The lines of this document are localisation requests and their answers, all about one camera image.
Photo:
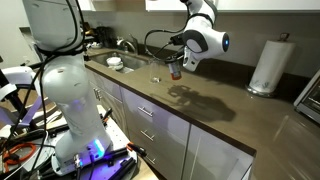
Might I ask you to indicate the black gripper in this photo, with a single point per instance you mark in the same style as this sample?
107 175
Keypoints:
178 55

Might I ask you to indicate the orange-capped drink bottle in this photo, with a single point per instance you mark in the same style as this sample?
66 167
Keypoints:
175 72

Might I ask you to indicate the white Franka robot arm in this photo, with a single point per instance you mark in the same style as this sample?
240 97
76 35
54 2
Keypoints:
73 100

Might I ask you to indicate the tall clear drinking glass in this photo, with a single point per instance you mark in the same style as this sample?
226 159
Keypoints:
154 71

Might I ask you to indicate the stainless steel sink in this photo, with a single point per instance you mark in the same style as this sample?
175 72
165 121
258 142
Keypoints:
133 61

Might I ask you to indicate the chrome faucet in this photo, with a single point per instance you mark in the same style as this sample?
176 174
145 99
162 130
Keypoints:
121 42

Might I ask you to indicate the white bowl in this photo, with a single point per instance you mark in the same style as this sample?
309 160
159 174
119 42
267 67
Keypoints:
114 61

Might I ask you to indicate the grey lower cabinet run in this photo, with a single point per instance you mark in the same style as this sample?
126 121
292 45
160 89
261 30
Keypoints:
166 133

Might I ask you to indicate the black coffee machine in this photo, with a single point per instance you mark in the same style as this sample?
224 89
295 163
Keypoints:
105 36

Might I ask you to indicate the black red hand tool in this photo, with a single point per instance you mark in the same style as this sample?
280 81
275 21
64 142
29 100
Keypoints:
107 115

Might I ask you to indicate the metal paper towel holder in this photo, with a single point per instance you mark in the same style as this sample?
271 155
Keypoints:
256 93

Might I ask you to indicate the white perforated robot table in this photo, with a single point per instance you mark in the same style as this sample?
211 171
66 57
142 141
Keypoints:
116 133

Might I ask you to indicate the orange black screwdriver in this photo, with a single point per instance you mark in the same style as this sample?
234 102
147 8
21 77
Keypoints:
136 149

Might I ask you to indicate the white paper towel roll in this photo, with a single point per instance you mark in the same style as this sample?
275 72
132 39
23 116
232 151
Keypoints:
270 66

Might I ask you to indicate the white upper cabinets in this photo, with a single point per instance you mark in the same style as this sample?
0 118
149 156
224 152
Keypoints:
266 4

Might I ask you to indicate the black aluminium bar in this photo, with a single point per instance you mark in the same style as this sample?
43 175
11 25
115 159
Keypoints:
115 154
123 168

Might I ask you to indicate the silver toaster oven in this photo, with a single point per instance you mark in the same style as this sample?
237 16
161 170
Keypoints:
311 100

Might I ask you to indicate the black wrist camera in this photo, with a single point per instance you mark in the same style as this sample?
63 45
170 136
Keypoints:
176 39

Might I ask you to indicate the white curved frame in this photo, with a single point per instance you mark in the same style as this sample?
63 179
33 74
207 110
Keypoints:
20 75

